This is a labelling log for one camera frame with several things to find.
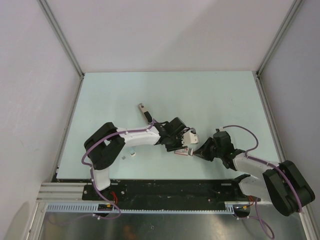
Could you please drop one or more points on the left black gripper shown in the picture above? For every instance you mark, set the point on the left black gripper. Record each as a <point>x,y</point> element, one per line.
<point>169,148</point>

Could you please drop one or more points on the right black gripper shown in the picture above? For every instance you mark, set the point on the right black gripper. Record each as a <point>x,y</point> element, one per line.
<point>202,152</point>

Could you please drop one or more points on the beige black stapler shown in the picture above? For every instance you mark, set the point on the beige black stapler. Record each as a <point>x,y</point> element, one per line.
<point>148,117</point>

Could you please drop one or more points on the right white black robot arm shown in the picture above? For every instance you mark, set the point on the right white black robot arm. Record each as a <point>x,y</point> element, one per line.
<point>282,183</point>

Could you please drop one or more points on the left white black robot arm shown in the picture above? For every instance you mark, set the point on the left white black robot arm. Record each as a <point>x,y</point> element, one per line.
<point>104,146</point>

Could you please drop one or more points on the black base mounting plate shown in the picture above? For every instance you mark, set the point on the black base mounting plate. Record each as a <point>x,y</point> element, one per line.
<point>222,190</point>

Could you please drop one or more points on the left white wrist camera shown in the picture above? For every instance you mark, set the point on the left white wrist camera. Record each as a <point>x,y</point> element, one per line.
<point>190,137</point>

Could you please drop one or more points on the aluminium frame rail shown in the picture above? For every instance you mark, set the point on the aluminium frame rail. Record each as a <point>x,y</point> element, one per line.
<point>74,191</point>

